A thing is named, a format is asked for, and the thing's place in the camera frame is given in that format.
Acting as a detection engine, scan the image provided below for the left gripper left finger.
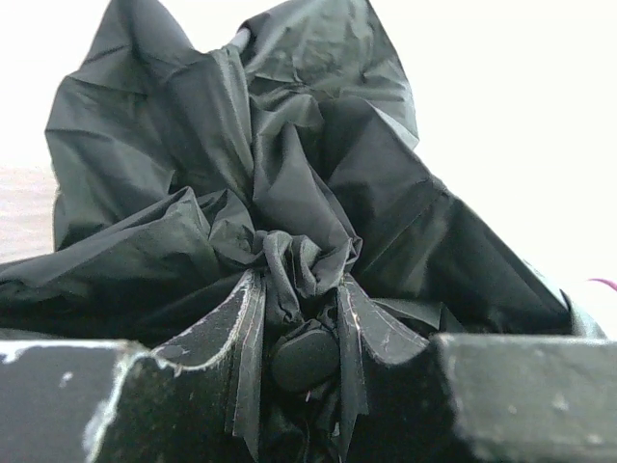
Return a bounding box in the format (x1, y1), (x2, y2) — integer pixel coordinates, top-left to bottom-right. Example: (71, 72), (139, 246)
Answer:
(95, 271), (266, 462)

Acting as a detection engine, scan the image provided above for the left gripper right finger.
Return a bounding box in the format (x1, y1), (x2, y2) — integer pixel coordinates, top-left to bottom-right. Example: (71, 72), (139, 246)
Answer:
(337, 277), (463, 462)

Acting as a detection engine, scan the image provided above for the black folding umbrella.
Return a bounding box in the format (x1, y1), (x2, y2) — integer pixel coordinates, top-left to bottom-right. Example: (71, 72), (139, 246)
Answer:
(1, 1), (616, 462)

